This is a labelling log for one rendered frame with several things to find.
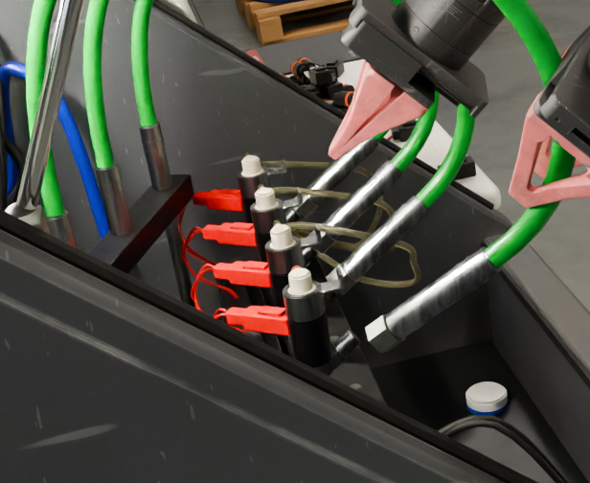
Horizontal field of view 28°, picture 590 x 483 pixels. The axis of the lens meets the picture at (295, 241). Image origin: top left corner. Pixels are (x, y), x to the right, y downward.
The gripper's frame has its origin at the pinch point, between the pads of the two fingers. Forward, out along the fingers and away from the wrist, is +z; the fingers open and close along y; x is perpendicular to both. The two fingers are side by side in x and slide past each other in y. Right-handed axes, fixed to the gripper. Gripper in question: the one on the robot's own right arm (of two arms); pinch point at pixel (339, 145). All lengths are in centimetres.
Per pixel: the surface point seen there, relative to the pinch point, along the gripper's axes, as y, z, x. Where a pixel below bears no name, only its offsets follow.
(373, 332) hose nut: -7.3, 5.2, 10.0
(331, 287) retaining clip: -5.9, 8.6, 0.7
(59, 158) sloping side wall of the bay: 14.7, 25.4, -24.4
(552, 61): -3.9, -15.0, 11.6
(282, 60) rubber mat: -3, 27, -93
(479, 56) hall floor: -95, 71, -397
